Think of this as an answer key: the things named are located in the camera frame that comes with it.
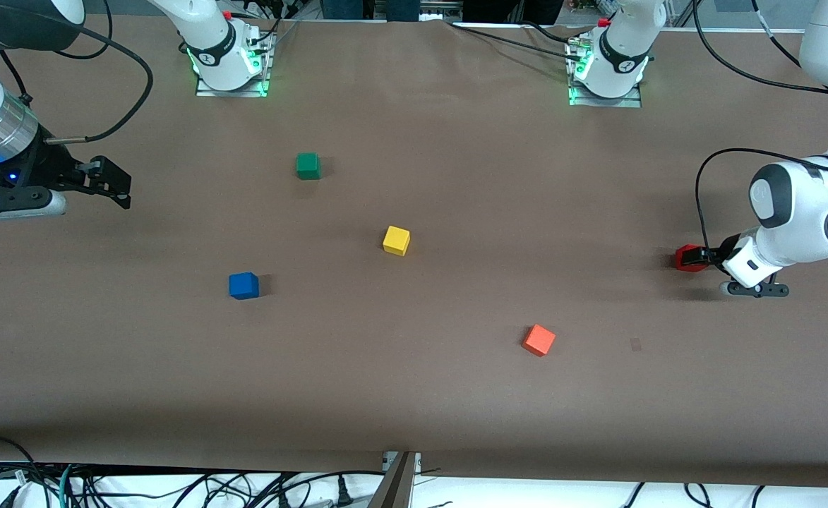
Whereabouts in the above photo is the red cube block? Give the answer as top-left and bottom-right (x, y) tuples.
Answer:
(673, 244), (708, 273)

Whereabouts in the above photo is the blue cube block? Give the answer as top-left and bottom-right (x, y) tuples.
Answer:
(229, 272), (260, 301)

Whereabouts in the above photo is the orange cube block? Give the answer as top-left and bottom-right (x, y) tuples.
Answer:
(522, 324), (556, 358)

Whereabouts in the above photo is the yellow cube block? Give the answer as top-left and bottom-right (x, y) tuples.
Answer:
(383, 225), (412, 257)

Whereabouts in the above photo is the brown paper table cover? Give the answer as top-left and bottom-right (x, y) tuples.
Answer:
(0, 14), (828, 488)

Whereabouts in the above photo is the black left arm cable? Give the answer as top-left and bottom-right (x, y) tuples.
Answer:
(692, 0), (828, 249)

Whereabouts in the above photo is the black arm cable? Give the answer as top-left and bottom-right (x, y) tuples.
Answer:
(43, 25), (155, 145)
(692, 0), (828, 249)

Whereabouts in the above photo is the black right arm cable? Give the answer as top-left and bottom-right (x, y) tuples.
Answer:
(43, 25), (155, 145)

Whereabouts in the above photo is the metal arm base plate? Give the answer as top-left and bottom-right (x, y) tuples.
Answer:
(568, 39), (644, 109)
(195, 28), (272, 98)

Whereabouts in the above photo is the grey metal post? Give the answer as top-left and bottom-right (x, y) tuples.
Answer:
(368, 452), (421, 508)

